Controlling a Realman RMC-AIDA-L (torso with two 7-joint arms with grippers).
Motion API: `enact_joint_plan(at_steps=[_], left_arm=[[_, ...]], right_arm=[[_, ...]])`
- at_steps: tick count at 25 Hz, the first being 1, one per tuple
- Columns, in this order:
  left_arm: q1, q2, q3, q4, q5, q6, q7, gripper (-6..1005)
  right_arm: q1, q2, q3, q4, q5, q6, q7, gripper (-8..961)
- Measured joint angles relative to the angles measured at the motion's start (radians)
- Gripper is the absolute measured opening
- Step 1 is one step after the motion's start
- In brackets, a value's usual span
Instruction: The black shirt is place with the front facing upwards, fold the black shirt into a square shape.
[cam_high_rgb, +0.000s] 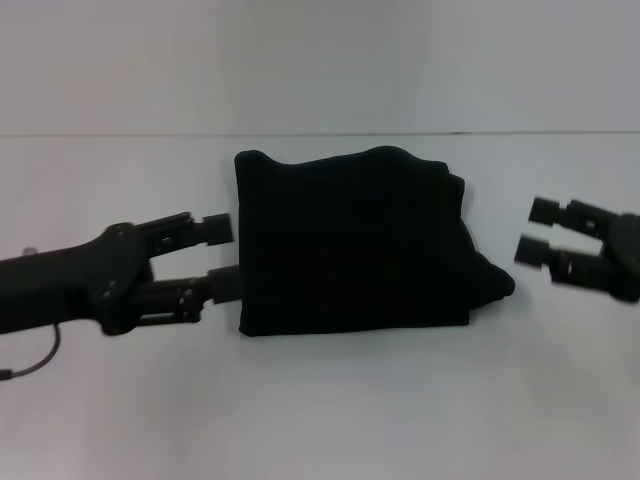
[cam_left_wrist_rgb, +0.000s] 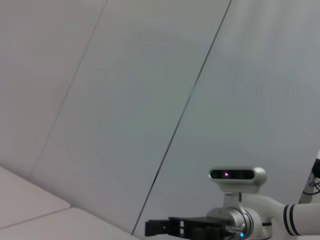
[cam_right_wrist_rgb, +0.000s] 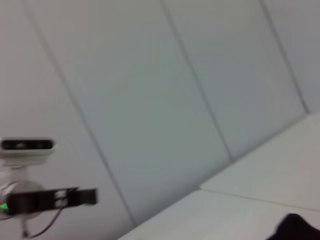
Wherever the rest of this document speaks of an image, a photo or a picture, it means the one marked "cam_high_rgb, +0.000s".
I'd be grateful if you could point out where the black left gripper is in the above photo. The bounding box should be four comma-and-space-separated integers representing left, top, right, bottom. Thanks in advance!
0, 222, 154, 338

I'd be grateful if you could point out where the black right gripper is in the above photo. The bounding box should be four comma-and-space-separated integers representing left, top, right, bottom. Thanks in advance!
514, 196, 640, 305

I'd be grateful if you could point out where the black shirt with FREE print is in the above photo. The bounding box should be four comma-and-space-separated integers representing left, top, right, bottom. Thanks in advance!
233, 144, 517, 340

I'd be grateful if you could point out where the grey cable with metal plug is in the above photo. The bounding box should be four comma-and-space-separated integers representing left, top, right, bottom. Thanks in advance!
0, 323, 63, 384

